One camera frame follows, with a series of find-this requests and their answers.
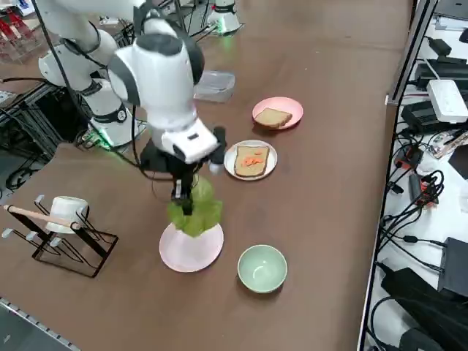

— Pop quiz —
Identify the black red electronic device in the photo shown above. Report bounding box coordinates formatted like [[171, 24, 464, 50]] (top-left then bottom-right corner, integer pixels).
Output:
[[396, 145, 425, 170]]

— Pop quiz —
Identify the white round plate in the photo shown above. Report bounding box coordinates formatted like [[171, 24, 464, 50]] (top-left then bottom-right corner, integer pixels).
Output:
[[223, 140, 278, 181]]

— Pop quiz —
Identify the black wire cup rack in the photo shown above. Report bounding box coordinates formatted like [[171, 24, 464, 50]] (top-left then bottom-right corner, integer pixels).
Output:
[[2, 195, 120, 279]]

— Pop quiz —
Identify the brown bread slice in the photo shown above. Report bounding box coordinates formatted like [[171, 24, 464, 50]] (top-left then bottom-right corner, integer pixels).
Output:
[[254, 107, 294, 129], [233, 145, 271, 178]]

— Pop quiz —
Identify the small black adapter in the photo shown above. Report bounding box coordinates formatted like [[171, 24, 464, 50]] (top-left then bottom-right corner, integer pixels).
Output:
[[427, 36, 453, 56]]

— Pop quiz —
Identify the aluminium frame post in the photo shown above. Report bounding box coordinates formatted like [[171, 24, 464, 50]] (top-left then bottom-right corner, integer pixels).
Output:
[[385, 0, 438, 107]]

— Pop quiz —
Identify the black bag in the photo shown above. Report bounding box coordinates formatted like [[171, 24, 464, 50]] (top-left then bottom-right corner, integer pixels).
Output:
[[380, 268, 468, 351]]

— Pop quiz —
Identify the black flat box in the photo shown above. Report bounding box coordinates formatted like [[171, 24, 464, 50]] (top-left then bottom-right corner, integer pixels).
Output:
[[415, 58, 468, 88]]

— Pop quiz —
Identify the white power strip box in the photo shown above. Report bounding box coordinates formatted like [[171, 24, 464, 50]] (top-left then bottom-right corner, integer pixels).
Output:
[[426, 79, 468, 124]]

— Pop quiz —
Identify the white cup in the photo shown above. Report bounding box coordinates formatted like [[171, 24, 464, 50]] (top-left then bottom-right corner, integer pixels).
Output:
[[45, 195, 90, 235]]

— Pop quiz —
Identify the grey aluminium rail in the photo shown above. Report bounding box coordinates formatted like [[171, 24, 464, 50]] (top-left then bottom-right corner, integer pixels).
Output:
[[0, 292, 80, 351]]

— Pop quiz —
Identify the thick black hose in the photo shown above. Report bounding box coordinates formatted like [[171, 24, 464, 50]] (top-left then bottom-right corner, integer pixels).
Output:
[[0, 75, 43, 86]]

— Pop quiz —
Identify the clear plastic container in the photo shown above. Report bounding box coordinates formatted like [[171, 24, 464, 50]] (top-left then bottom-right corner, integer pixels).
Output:
[[193, 69, 236, 104]]

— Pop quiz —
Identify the pink round plate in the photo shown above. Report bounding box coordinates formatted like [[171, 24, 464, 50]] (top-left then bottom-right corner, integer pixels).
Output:
[[159, 221, 224, 273], [251, 96, 304, 131]]

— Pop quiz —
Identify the green lettuce leaf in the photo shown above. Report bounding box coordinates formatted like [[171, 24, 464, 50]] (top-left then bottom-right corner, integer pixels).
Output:
[[166, 174, 224, 238]]

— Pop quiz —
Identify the wooden stick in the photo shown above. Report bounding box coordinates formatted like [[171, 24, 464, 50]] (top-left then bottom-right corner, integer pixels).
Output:
[[3, 204, 83, 230]]

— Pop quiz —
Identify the green bowl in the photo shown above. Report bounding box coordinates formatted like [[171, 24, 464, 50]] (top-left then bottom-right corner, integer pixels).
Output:
[[236, 244, 289, 294]]

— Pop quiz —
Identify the black power adapter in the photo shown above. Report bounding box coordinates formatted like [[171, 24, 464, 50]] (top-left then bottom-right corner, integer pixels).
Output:
[[401, 100, 442, 133]]

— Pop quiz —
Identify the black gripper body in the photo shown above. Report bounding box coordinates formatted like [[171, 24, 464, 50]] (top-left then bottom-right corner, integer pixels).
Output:
[[140, 142, 204, 184]]

